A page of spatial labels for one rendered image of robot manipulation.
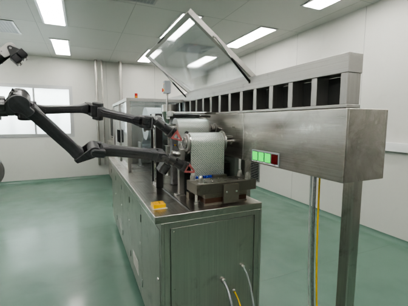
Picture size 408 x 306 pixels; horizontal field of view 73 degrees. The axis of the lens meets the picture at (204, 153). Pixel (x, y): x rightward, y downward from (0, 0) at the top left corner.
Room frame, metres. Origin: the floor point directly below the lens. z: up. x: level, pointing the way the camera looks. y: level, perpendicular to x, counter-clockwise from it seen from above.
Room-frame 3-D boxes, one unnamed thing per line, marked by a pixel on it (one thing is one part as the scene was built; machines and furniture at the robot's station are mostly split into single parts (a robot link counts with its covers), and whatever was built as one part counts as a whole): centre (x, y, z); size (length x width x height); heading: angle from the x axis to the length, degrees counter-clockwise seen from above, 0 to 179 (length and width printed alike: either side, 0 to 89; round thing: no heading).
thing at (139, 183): (2.63, 0.46, 0.88); 2.52 x 0.66 x 0.04; 24
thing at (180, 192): (1.77, 0.16, 1.05); 0.06 x 0.05 x 0.31; 114
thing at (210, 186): (1.66, -0.11, 1.00); 0.40 x 0.16 x 0.06; 114
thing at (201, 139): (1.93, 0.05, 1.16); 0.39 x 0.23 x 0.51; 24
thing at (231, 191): (1.58, -0.16, 0.96); 0.10 x 0.03 x 0.11; 114
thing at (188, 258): (2.64, 0.45, 0.43); 2.52 x 0.64 x 0.86; 24
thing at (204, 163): (1.75, -0.02, 1.11); 0.23 x 0.01 x 0.18; 114
